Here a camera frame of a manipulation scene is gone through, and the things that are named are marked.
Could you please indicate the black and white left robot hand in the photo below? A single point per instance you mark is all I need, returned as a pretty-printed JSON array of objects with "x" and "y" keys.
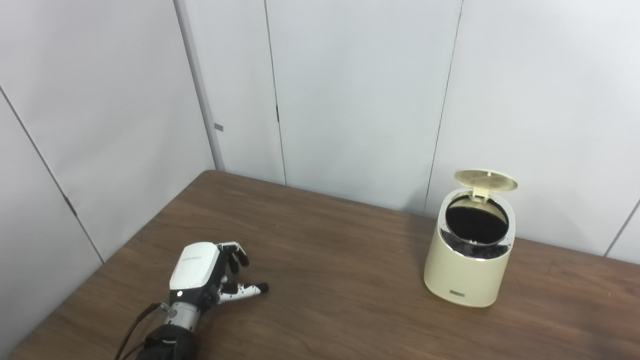
[{"x": 192, "y": 265}]

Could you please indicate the cream-colored bin body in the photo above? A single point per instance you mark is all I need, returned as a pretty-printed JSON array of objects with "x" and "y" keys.
[{"x": 462, "y": 280}]

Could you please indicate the round cream-colored bin lid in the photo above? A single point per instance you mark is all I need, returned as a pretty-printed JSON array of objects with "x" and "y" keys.
[{"x": 485, "y": 179}]

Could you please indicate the black bin liner bag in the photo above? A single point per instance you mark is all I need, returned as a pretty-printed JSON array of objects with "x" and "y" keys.
[{"x": 475, "y": 220}]

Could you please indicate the grey wall corner post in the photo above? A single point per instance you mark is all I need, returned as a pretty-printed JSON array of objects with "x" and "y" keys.
[{"x": 200, "y": 90}]

